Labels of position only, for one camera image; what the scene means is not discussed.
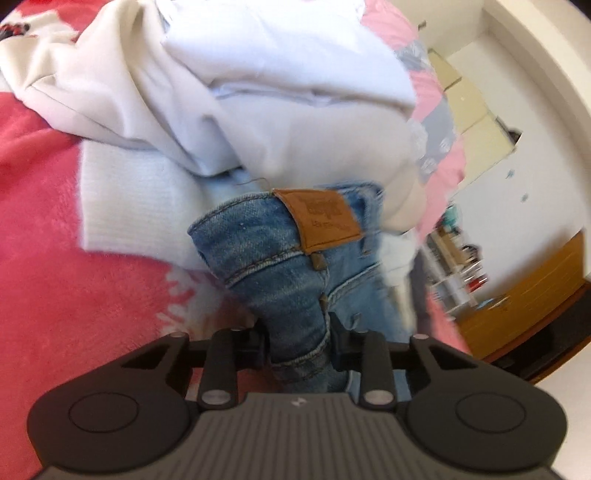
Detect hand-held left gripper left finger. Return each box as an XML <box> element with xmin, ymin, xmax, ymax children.
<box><xmin>122</xmin><ymin>323</ymin><xmax>273</xmax><ymax>411</ymax></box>

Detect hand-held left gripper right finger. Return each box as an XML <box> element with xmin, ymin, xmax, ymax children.
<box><xmin>327</xmin><ymin>312</ymin><xmax>468</xmax><ymax>411</ymax></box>

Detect blue jeans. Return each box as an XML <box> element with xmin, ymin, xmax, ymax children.
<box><xmin>187</xmin><ymin>182</ymin><xmax>416</xmax><ymax>398</ymax></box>

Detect dark grey garment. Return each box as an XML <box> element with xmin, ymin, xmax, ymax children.
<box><xmin>406</xmin><ymin>249</ymin><xmax>437</xmax><ymax>337</ymax></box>

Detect white shelf unit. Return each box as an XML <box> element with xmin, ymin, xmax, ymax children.
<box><xmin>427</xmin><ymin>208</ymin><xmax>490</xmax><ymax>319</ymax></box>

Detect white knit sweater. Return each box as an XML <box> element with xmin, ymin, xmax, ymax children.
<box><xmin>78</xmin><ymin>138</ymin><xmax>264</xmax><ymax>273</ymax></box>

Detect wooden door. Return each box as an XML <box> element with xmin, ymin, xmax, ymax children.
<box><xmin>457</xmin><ymin>233</ymin><xmax>591</xmax><ymax>361</ymax></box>

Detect red floral blanket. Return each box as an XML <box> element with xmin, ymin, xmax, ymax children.
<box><xmin>0</xmin><ymin>0</ymin><xmax>472</xmax><ymax>480</ymax></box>

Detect cream wardrobe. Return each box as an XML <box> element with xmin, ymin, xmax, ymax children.
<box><xmin>427</xmin><ymin>48</ymin><xmax>522</xmax><ymax>199</ymax></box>

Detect pink grey floral duvet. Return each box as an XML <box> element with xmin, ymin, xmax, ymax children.
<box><xmin>360</xmin><ymin>0</ymin><xmax>467</xmax><ymax>232</ymax></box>

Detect white sweatshirt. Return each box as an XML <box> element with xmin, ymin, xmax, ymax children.
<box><xmin>154</xmin><ymin>0</ymin><xmax>416</xmax><ymax>114</ymax></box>

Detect light grey hoodie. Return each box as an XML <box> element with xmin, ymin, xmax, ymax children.
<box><xmin>0</xmin><ymin>0</ymin><xmax>245</xmax><ymax>178</ymax></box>

